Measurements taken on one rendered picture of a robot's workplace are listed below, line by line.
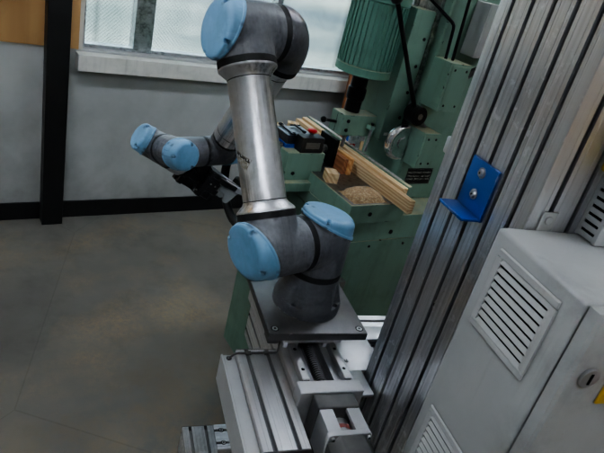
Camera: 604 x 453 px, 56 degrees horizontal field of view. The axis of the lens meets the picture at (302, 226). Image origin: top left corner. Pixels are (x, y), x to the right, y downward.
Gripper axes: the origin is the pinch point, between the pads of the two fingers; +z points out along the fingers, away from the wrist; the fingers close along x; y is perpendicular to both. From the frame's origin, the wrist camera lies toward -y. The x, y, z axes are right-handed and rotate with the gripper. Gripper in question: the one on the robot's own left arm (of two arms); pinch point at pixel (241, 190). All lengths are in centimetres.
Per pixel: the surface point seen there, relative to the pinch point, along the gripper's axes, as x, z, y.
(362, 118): -7.0, 26.1, -40.0
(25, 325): -57, 1, 97
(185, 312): -52, 55, 66
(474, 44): 5, 32, -78
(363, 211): 21.4, 23.2, -17.0
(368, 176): 7.7, 30.1, -26.3
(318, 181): 3.7, 18.3, -15.7
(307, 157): -1.6, 13.7, -19.2
